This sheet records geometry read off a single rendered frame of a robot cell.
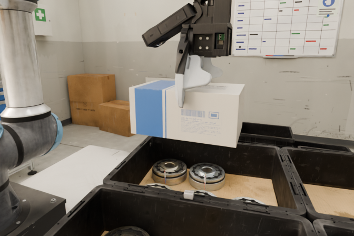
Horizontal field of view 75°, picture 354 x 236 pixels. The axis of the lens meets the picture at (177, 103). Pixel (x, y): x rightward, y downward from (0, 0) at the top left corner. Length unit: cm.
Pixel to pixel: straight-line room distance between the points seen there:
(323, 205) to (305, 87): 273
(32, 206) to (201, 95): 55
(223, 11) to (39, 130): 54
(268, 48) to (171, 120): 292
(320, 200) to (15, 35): 86
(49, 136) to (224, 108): 51
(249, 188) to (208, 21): 47
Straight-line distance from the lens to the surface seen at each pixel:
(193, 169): 71
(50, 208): 74
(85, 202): 49
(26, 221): 72
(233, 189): 70
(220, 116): 39
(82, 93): 390
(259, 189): 71
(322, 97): 342
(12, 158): 68
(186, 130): 41
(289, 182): 57
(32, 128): 70
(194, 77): 39
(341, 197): 78
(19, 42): 70
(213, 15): 42
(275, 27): 329
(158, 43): 46
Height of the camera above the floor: 120
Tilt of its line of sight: 13 degrees down
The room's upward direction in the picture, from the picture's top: straight up
